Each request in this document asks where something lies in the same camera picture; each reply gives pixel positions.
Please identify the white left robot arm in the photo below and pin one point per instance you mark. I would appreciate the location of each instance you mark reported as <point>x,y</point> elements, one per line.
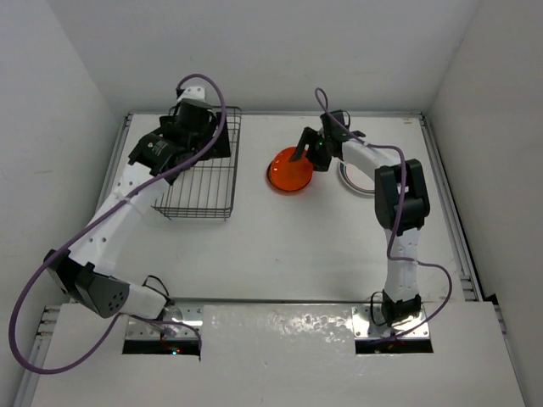
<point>85,271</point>

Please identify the metal base plate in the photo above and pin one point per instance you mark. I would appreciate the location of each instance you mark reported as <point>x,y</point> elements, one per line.
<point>182,323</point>
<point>368,328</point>

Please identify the wire dish rack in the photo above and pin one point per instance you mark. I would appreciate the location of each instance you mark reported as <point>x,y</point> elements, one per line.
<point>207,189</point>

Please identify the orange plate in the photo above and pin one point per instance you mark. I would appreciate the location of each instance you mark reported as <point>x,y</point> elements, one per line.
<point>290,177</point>
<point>268,177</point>

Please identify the white foam cover board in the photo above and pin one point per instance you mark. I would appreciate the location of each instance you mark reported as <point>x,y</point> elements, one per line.
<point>284,356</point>

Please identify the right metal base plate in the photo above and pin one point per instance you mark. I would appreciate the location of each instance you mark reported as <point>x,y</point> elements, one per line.
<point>368,328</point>

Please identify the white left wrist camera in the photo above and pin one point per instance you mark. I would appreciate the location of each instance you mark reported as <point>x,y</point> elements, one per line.
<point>192,92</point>

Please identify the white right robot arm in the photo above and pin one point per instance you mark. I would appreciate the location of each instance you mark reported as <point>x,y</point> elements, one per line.
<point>401,202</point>

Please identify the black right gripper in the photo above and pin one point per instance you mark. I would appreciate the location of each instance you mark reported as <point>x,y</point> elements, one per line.
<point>311,136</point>

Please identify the white plate teal rim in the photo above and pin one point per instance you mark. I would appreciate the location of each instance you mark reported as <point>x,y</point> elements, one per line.
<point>355,180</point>

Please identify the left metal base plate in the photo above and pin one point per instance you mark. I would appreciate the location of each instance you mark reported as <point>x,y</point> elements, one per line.
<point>182,323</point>

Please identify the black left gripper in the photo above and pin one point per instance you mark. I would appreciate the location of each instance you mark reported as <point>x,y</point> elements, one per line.
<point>215,127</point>

